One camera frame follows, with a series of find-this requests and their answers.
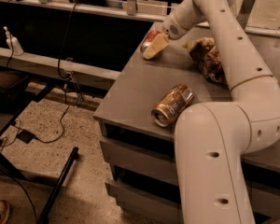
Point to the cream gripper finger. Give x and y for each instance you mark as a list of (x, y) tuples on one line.
[(159, 43)]

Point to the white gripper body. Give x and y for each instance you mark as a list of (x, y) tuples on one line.
[(170, 28)]

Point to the red coke can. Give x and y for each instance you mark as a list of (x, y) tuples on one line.
[(148, 39)]

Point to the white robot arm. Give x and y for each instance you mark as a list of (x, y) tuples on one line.
[(210, 138)]

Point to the gold and silver can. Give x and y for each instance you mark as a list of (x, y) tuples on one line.
[(168, 108)]

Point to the brown chip bag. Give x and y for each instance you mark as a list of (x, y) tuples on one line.
[(204, 53)]

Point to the grey drawer cabinet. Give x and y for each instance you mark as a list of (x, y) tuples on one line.
[(141, 153)]

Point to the white spray bottle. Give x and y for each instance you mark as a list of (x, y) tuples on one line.
[(13, 43)]

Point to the black power adapter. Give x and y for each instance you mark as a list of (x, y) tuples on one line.
[(25, 136)]

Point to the orange white sneaker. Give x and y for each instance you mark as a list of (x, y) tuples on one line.
[(4, 211)]

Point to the metal railing post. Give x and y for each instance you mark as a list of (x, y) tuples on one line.
[(244, 12), (131, 7)]

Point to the metal railing post right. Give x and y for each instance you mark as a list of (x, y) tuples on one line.
[(244, 12)]

